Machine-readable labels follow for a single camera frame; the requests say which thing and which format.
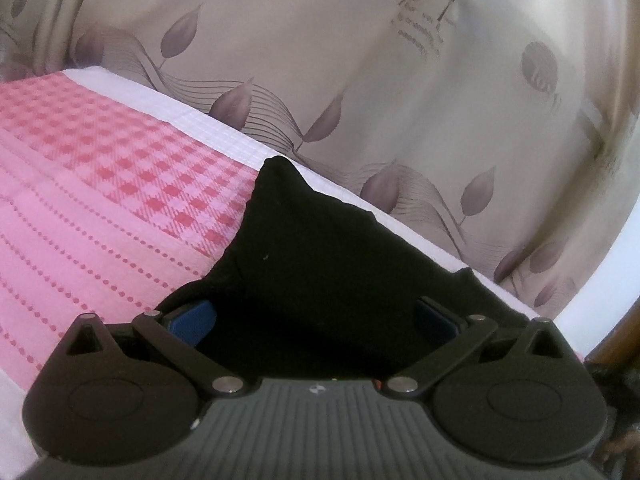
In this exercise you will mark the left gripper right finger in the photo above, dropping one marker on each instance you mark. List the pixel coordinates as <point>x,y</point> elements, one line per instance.
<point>433,348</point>

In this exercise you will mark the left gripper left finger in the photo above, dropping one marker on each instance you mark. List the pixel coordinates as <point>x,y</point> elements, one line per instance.
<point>174,337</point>

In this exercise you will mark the black printed small shirt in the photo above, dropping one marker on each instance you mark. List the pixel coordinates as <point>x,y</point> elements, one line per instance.
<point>314,287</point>

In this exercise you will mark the pink checked bed sheet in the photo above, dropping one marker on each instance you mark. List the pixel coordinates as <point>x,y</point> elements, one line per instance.
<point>113,195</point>

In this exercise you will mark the brown wooden door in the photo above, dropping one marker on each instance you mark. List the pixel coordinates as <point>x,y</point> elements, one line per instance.
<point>621,346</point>

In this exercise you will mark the beige leaf pattern curtain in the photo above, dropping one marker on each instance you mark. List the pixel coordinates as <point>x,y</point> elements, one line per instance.
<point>504,131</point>

